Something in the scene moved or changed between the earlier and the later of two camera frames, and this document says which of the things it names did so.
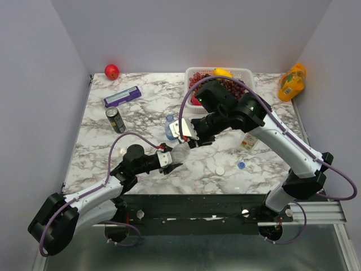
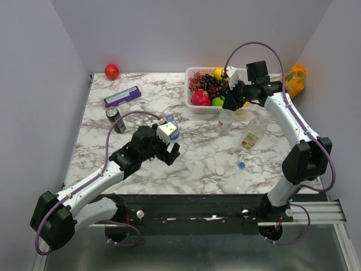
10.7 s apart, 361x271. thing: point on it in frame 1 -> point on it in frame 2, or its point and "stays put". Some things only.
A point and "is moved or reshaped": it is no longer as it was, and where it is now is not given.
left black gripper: x=166 y=170 -> x=166 y=156
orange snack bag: x=292 y=82 stays put
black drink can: x=115 y=119 stays put
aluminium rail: x=317 y=213 stays put
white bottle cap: x=220 y=170 stays put
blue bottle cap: x=241 y=165 stays put
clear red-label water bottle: x=179 y=153 is moved or reshaped
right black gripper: x=194 y=143 -> x=230 y=101
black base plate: x=197 y=214 stays put
